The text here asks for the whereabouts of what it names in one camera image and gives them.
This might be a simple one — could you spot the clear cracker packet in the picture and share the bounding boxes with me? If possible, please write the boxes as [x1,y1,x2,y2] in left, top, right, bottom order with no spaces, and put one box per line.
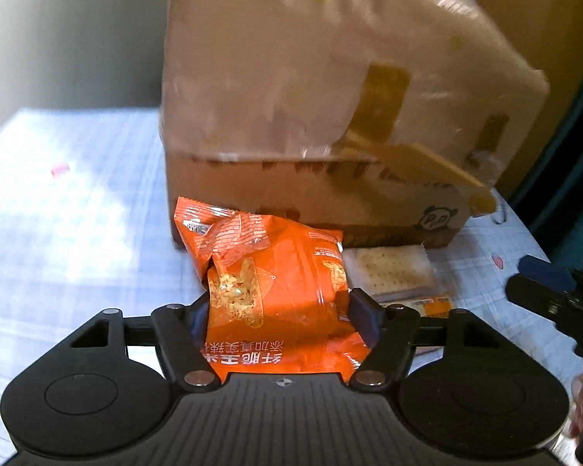
[344,244,440,304]

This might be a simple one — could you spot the brown wooden door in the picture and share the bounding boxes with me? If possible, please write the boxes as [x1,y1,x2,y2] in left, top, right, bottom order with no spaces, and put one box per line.
[476,0,583,195]

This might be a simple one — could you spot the orange snack bag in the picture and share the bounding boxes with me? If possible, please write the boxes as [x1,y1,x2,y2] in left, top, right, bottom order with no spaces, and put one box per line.
[174,195,371,380]

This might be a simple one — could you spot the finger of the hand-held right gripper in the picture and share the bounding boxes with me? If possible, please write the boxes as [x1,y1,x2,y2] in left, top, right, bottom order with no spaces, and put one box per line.
[505,274,583,327]
[517,254,583,289]

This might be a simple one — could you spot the cardboard box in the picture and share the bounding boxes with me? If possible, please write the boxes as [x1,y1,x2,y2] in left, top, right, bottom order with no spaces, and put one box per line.
[158,0,552,253]

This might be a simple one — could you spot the small orange packet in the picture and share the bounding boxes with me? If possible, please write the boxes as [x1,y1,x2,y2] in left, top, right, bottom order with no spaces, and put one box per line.
[398,294,455,317]

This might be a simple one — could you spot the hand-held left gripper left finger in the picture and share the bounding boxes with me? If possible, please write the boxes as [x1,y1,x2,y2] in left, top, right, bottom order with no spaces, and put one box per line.
[70,294,224,393]

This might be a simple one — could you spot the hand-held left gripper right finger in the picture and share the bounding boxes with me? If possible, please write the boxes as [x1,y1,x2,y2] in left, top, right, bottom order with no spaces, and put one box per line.
[347,289,497,392]

